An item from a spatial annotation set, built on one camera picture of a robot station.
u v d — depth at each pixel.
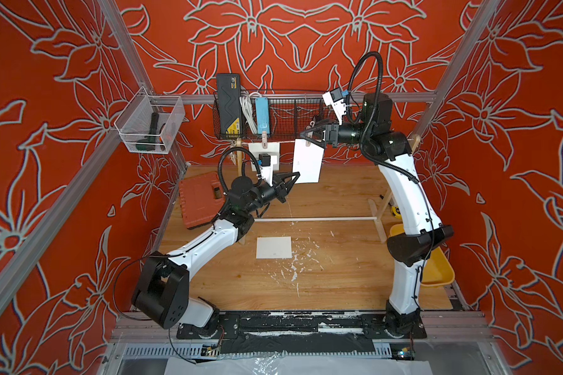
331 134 0.57
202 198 1.00
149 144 0.79
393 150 0.51
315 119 0.95
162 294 0.42
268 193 0.65
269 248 0.91
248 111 0.86
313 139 0.59
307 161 0.68
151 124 0.87
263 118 0.90
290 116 0.98
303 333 0.73
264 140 0.63
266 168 0.63
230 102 0.88
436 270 0.85
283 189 0.64
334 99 0.57
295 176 0.70
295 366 0.67
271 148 0.67
